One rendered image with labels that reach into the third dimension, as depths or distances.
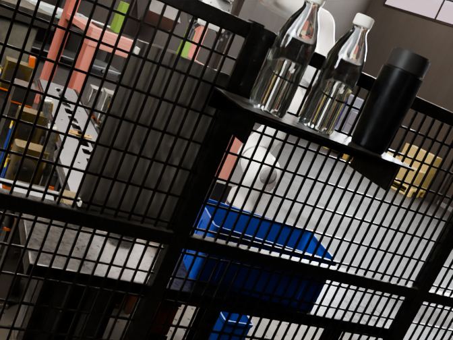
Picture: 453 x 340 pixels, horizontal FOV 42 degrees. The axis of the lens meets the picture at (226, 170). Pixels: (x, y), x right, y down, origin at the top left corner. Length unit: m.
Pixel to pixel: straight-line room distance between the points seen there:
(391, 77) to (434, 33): 11.77
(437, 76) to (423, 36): 0.93
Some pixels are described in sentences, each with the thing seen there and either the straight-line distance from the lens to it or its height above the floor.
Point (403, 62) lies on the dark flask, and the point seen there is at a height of 1.59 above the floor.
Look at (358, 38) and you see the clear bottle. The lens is 1.00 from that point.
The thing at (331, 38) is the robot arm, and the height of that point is 1.62.
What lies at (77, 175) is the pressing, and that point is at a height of 1.00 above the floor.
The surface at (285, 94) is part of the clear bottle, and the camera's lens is 0.94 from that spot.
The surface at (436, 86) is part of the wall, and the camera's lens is 12.44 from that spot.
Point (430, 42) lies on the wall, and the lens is 12.80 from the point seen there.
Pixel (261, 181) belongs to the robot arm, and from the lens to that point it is 2.07.
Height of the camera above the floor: 1.53
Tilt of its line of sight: 13 degrees down
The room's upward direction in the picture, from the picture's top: 23 degrees clockwise
